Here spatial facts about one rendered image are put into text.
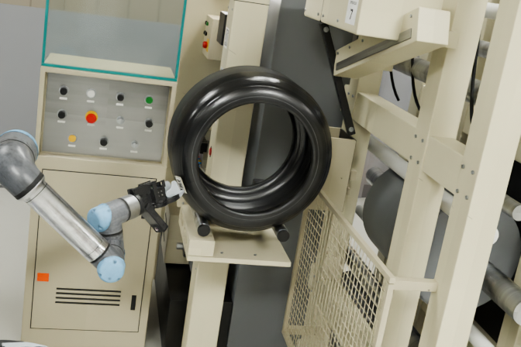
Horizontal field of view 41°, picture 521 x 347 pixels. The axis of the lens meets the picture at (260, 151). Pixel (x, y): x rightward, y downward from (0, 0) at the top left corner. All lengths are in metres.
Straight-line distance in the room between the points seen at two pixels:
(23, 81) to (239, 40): 2.74
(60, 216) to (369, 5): 1.04
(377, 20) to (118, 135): 1.38
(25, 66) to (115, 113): 2.16
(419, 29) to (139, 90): 1.39
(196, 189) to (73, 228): 0.52
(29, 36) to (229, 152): 2.65
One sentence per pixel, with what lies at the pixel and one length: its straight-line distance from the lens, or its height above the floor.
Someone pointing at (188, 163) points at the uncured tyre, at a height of 1.13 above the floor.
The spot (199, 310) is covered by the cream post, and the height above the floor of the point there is 0.40.
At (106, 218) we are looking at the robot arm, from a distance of 2.07.
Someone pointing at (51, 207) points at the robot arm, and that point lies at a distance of 1.94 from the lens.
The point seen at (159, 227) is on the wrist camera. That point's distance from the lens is 2.22.
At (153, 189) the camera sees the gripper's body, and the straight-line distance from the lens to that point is 2.18.
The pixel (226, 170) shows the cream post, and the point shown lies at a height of 1.01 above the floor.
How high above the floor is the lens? 1.77
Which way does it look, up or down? 14 degrees down
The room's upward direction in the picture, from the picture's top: 9 degrees clockwise
